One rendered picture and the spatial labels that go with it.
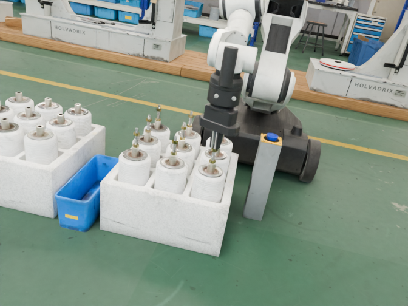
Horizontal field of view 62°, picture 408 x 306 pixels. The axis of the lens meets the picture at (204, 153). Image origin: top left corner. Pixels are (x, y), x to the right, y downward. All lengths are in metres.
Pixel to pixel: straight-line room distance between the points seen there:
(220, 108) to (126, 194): 0.38
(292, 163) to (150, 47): 1.99
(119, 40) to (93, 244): 2.42
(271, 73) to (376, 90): 1.88
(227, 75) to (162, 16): 2.37
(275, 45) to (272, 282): 0.90
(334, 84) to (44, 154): 2.44
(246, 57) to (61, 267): 0.74
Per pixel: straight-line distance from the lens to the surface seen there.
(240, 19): 1.02
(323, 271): 1.19
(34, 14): 3.76
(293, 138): 1.53
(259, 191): 1.22
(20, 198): 1.24
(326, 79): 3.05
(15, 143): 1.22
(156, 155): 1.15
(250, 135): 1.51
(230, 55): 0.83
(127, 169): 1.03
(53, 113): 1.39
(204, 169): 1.02
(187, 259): 1.08
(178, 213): 1.03
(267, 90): 1.35
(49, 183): 1.15
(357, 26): 6.41
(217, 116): 0.92
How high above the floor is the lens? 0.75
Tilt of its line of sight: 26 degrees down
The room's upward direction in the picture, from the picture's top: 9 degrees clockwise
